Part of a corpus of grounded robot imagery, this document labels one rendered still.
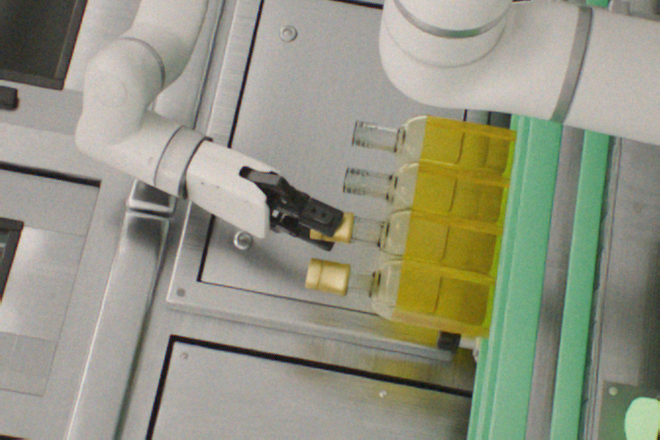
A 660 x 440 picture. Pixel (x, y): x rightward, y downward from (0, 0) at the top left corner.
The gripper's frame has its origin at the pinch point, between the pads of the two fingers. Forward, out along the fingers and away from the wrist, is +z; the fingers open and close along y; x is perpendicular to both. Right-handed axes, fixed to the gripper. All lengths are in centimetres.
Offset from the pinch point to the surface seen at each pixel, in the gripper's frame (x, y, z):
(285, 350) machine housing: -10.1, -15.3, 1.0
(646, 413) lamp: -11.3, 20.7, 35.6
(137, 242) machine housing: -6.5, -13.0, -20.1
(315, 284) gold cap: -6.6, 0.5, 2.5
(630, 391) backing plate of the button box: -8.1, 15.3, 34.4
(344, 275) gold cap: -4.6, 1.4, 4.8
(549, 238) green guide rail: 3.7, 13.2, 22.4
